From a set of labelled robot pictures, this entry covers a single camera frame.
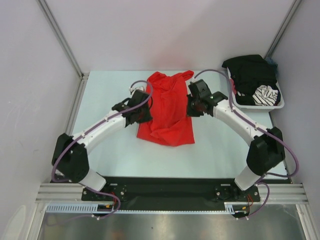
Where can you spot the striped white black garment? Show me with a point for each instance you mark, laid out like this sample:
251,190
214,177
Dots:
266,96

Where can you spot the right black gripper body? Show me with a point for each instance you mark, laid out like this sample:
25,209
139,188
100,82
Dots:
193,108

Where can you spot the grey slotted cable duct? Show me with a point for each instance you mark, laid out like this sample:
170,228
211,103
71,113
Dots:
107,208

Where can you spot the pink garment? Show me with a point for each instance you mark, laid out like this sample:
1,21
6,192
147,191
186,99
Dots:
233,88

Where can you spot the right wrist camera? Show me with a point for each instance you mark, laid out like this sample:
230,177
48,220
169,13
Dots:
193,80

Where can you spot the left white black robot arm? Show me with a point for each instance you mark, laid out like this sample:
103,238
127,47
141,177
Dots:
71,153

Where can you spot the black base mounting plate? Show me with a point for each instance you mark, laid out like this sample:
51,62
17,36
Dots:
175,193

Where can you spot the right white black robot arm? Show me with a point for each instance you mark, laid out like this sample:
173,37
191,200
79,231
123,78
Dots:
265,152

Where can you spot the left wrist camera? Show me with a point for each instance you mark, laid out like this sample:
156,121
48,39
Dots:
132,89

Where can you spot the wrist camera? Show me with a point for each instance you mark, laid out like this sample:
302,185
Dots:
193,80
132,89

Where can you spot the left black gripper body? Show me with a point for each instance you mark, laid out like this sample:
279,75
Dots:
144,114

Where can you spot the blue denim garment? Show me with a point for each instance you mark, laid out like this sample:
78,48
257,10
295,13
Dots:
272,64

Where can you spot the red tank top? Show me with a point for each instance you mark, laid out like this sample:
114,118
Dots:
170,125

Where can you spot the black tank top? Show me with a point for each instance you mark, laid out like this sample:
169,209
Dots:
248,73

